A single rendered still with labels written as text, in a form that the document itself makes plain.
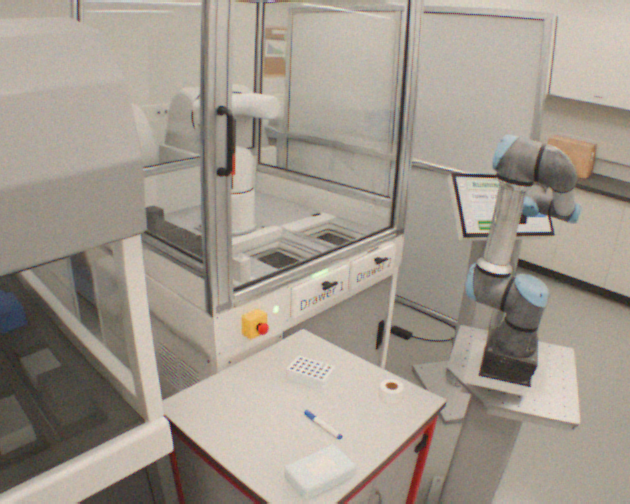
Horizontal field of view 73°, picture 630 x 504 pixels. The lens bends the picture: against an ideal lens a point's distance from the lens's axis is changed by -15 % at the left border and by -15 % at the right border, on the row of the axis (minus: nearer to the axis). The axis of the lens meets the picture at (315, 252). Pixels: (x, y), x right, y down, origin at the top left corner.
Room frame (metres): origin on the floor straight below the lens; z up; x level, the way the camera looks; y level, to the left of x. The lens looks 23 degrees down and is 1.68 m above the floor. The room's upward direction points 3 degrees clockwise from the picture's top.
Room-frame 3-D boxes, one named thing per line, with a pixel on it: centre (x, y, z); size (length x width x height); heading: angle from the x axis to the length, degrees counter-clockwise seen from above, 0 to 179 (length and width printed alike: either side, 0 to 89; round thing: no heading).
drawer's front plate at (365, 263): (1.82, -0.24, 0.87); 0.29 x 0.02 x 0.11; 139
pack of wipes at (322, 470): (0.81, -0.04, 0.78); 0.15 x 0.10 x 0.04; 126
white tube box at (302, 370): (1.22, 0.00, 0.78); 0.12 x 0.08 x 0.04; 66
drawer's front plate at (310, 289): (1.58, -0.03, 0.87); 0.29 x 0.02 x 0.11; 139
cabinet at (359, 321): (1.94, 0.30, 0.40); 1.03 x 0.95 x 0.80; 139
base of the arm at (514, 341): (1.28, -0.66, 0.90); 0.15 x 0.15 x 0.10
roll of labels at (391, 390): (1.14, -0.24, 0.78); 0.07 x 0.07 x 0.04
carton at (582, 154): (4.01, -2.22, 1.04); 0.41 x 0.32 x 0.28; 48
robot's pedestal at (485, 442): (1.28, -0.66, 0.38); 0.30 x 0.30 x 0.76; 68
